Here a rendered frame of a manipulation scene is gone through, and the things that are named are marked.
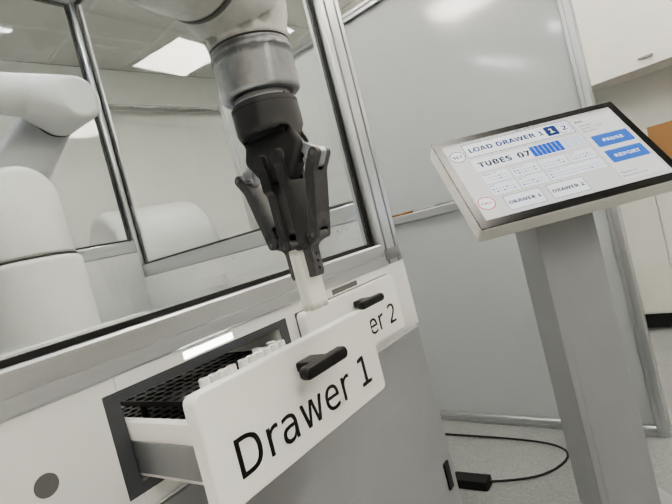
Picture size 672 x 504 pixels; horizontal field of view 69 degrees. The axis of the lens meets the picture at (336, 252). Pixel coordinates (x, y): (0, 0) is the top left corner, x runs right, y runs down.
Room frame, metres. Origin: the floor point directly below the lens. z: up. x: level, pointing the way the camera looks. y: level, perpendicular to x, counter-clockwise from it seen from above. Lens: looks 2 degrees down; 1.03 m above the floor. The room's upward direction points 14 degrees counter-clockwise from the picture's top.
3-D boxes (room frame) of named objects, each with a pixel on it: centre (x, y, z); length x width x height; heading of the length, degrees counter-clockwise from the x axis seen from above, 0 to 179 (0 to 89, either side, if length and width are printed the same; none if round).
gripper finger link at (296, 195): (0.54, 0.03, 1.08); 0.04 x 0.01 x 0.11; 144
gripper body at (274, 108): (0.55, 0.04, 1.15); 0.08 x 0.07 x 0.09; 54
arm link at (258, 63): (0.55, 0.04, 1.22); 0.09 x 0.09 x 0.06
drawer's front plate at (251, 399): (0.53, 0.07, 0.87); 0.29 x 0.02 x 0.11; 144
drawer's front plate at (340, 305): (0.87, -0.01, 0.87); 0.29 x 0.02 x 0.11; 144
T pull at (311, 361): (0.52, 0.05, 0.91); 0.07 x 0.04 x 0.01; 144
